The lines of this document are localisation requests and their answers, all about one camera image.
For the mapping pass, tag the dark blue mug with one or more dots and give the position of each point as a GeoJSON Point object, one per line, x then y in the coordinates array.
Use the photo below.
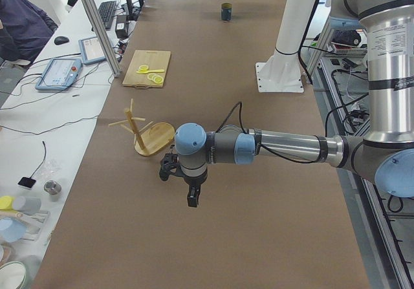
{"type": "Point", "coordinates": [226, 11]}

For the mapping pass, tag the wooden cup storage rack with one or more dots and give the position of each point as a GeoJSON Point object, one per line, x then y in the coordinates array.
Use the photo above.
{"type": "Point", "coordinates": [151, 138]}

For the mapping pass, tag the small metal cup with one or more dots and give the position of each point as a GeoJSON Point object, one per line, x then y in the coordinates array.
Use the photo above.
{"type": "Point", "coordinates": [53, 189]}

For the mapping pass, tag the grey cup lying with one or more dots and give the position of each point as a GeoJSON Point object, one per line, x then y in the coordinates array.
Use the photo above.
{"type": "Point", "coordinates": [27, 205]}

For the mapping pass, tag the light blue cup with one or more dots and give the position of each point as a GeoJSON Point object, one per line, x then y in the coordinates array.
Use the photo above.
{"type": "Point", "coordinates": [11, 229]}

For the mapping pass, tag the yellow cup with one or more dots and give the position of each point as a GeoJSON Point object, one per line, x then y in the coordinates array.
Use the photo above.
{"type": "Point", "coordinates": [6, 203]}

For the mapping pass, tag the overlapping lemon slices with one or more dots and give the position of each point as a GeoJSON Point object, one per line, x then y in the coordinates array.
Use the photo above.
{"type": "Point", "coordinates": [155, 78]}

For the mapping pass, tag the yellow plastic knife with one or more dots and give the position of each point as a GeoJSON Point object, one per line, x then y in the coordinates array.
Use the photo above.
{"type": "Point", "coordinates": [150, 71]}

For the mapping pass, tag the wooden cutting board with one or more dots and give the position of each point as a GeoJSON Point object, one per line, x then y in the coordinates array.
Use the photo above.
{"type": "Point", "coordinates": [155, 59]}

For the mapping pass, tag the small black square device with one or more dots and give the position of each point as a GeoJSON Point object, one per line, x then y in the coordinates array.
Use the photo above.
{"type": "Point", "coordinates": [27, 182]}

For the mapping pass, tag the far blue teach pendant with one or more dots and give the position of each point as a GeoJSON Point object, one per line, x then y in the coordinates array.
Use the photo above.
{"type": "Point", "coordinates": [91, 50]}

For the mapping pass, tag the blue teach pendant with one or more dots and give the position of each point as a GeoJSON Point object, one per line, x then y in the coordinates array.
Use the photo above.
{"type": "Point", "coordinates": [59, 74]}
{"type": "Point", "coordinates": [91, 50]}

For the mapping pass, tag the black power adapter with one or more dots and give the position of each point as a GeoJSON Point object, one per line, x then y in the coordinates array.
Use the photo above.
{"type": "Point", "coordinates": [122, 27]}

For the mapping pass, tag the near blue teach pendant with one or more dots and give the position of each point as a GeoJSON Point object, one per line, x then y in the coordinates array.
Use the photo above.
{"type": "Point", "coordinates": [59, 74]}

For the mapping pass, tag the green rimmed bowl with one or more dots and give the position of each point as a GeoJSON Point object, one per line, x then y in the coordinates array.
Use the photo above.
{"type": "Point", "coordinates": [14, 275]}

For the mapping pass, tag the black computer mouse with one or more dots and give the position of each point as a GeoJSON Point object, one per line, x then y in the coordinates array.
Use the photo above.
{"type": "Point", "coordinates": [60, 40]}

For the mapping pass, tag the black keyboard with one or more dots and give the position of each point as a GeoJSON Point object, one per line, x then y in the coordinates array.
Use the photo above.
{"type": "Point", "coordinates": [107, 11]}

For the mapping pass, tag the person in dark sweater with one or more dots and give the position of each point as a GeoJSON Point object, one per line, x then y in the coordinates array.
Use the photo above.
{"type": "Point", "coordinates": [25, 30]}

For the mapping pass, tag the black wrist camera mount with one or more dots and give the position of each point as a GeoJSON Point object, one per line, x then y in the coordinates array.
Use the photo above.
{"type": "Point", "coordinates": [170, 165]}

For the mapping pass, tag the aluminium frame post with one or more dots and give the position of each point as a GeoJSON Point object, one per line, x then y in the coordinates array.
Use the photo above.
{"type": "Point", "coordinates": [96, 22]}

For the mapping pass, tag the white pedestal column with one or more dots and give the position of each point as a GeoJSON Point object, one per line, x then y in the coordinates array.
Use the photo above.
{"type": "Point", "coordinates": [282, 71]}

